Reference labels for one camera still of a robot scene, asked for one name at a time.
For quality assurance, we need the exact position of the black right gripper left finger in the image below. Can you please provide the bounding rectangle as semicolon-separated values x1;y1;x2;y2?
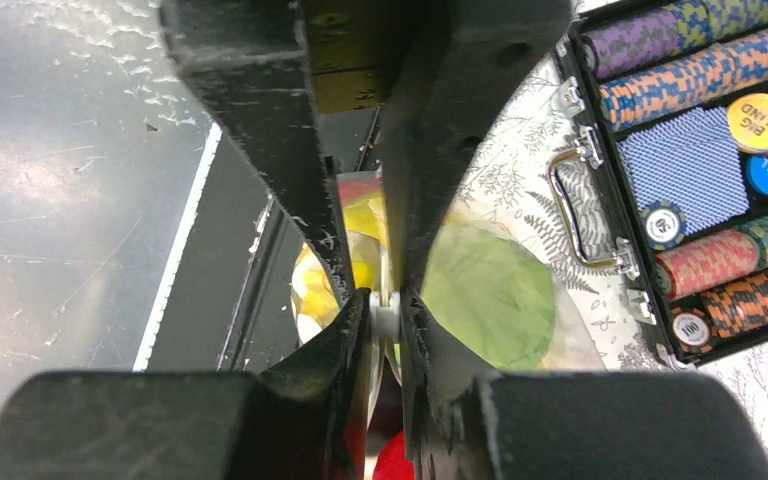
251;288;371;479

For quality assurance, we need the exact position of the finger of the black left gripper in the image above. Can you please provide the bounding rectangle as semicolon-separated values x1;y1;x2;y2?
378;1;572;291
159;1;355;305

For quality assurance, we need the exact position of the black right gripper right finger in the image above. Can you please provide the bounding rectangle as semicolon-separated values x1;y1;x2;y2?
400;289;497;479

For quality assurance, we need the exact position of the yellow toy star fruit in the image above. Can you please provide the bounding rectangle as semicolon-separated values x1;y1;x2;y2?
291;195;392;333

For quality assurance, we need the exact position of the clear zip top bag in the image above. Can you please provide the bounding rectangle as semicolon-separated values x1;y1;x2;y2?
290;171;604;371

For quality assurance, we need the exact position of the red toy pomegranate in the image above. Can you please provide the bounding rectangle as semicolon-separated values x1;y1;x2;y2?
371;431;415;480

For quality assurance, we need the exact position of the green toy cabbage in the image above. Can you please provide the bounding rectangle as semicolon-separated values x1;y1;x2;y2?
421;223;556;371

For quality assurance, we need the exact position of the purple green chip row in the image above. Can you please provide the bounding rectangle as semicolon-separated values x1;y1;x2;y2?
580;1;768;80

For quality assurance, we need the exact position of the black poker chip case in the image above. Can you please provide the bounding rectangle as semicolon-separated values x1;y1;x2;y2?
549;1;768;370

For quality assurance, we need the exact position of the blue playing card deck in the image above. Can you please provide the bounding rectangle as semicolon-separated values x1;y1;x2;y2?
618;107;750;236

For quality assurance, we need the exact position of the hundred value poker chip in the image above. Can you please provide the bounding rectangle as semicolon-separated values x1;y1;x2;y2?
670;307;713;354

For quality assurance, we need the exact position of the pink chip row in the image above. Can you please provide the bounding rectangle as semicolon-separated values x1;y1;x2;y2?
654;229;760;300

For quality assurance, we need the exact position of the fifty value poker chip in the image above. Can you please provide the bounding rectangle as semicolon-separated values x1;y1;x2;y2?
639;200;688;251

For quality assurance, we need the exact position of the yellow dealer chip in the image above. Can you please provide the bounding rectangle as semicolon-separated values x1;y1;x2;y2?
726;93;768;153

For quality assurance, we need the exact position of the blue orange chip row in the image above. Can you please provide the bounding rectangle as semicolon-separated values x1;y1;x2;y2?
599;28;768;132

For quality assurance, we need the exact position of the orange black chip row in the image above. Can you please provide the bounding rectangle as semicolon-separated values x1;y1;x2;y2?
699;269;768;338

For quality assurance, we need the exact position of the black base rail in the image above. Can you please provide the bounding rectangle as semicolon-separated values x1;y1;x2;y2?
133;126;301;372

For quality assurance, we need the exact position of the chrome case handle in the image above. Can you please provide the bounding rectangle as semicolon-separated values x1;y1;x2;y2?
547;144;624;270

